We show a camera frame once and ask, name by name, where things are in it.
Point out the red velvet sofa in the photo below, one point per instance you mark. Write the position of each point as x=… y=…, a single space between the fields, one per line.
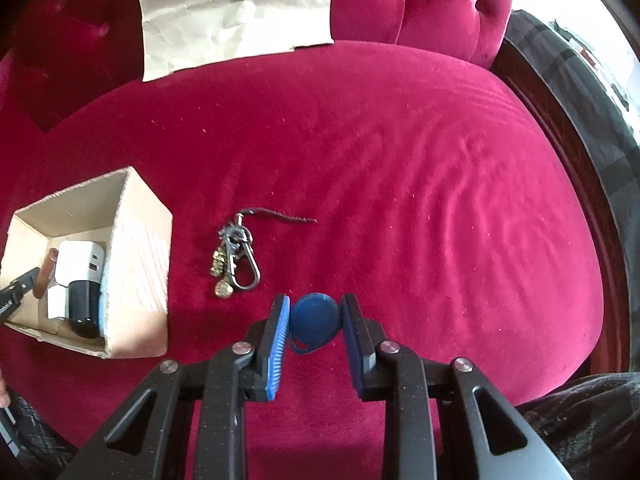
x=400 y=185

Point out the dark plaid trousers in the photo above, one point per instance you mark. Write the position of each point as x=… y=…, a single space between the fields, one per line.
x=585 y=425

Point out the black glossy ball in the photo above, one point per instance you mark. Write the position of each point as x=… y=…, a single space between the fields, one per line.
x=82 y=310

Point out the person's left hand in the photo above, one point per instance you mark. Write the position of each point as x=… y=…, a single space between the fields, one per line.
x=3 y=392

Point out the blue round key fob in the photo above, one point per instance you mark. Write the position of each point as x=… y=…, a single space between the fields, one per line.
x=315 y=317

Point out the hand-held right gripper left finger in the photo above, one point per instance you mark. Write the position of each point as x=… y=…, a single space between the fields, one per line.
x=277 y=350

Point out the white charger plug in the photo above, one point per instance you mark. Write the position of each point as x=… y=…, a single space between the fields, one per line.
x=75 y=260

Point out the key bunch with carabiner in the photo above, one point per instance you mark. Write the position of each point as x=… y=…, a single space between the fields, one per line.
x=237 y=260

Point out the cardboard box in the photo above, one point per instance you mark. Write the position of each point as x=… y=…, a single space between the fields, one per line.
x=140 y=270

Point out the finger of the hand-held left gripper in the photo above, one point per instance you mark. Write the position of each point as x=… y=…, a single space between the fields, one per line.
x=20 y=285

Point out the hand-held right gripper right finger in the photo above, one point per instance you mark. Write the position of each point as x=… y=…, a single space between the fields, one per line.
x=352 y=355

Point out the crumpled brown paper sheet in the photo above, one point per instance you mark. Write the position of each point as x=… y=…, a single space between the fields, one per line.
x=225 y=10

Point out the small white card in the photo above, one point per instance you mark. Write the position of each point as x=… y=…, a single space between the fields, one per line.
x=57 y=302

